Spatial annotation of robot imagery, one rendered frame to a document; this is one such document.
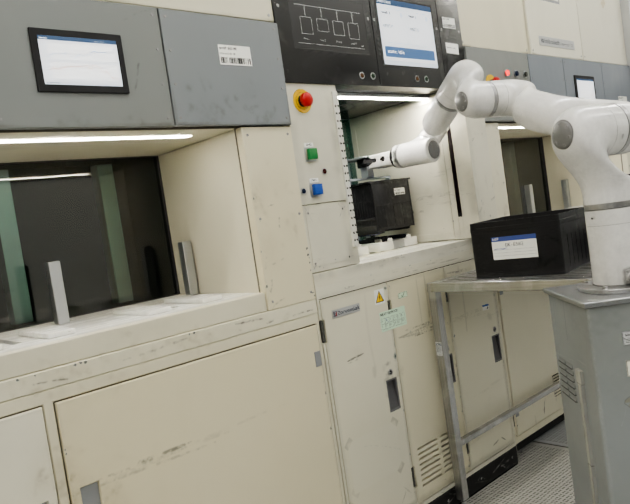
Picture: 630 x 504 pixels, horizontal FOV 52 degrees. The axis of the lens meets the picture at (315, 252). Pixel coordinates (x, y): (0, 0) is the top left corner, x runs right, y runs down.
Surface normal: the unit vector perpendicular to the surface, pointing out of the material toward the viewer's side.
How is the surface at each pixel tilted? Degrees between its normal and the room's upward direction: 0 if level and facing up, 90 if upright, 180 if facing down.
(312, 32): 90
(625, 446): 90
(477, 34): 90
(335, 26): 90
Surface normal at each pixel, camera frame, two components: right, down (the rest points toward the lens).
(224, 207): -0.73, 0.14
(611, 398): -0.04, 0.06
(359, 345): 0.67, -0.06
